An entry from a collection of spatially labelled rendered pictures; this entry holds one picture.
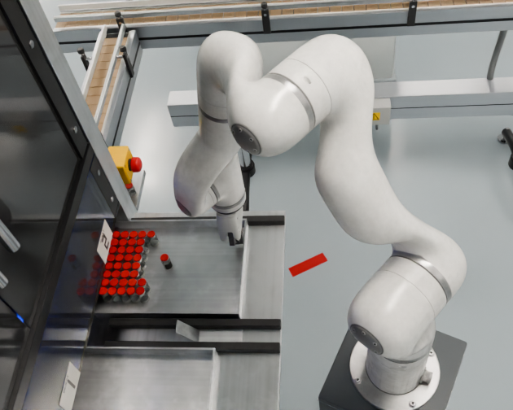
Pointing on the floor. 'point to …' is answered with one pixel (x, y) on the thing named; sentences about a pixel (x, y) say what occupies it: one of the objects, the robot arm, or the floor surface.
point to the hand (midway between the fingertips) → (236, 237)
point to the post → (76, 101)
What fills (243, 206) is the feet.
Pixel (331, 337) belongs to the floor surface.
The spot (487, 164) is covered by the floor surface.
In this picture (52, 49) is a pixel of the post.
